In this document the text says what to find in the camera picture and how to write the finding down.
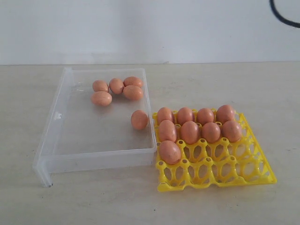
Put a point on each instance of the brown egg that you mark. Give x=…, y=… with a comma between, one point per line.
x=167, y=131
x=185, y=114
x=190, y=132
x=225, y=113
x=169, y=152
x=232, y=130
x=205, y=115
x=133, y=92
x=116, y=86
x=165, y=113
x=101, y=98
x=133, y=80
x=139, y=120
x=211, y=132
x=100, y=85

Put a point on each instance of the clear plastic container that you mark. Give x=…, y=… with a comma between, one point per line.
x=80, y=136

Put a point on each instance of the yellow plastic egg tray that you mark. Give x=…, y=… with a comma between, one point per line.
x=224, y=163

